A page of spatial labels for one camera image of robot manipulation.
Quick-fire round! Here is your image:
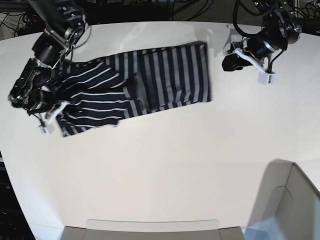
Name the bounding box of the grey bin right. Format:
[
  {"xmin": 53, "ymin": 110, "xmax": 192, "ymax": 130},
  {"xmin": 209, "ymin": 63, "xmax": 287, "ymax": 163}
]
[{"xmin": 243, "ymin": 159, "xmax": 320, "ymax": 240}]

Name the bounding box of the navy white striped T-shirt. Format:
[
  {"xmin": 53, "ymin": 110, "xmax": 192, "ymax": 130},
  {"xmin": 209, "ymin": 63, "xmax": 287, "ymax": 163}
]
[{"xmin": 56, "ymin": 41, "xmax": 211, "ymax": 137}]

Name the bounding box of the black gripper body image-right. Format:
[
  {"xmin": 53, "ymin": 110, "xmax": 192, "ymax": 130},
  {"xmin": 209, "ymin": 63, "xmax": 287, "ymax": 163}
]
[{"xmin": 221, "ymin": 34, "xmax": 278, "ymax": 73}]

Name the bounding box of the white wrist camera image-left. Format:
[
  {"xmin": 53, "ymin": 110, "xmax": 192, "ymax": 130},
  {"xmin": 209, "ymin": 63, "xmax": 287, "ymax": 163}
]
[{"xmin": 39, "ymin": 100, "xmax": 70, "ymax": 136}]

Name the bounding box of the grey tray bottom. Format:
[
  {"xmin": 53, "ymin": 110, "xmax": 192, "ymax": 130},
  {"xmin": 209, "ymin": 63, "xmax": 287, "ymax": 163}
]
[{"xmin": 61, "ymin": 219, "xmax": 245, "ymax": 240}]

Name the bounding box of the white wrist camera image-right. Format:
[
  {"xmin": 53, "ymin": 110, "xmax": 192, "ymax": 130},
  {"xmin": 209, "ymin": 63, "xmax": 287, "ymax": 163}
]
[{"xmin": 226, "ymin": 41, "xmax": 276, "ymax": 86}]

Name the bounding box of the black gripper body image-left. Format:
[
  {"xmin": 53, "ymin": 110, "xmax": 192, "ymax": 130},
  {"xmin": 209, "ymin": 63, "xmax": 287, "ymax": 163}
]
[{"xmin": 9, "ymin": 87, "xmax": 63, "ymax": 116}]

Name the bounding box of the black robot arm image-left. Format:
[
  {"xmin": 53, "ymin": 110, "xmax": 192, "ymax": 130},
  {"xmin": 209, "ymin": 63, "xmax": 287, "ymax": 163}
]
[{"xmin": 8, "ymin": 0, "xmax": 86, "ymax": 115}]

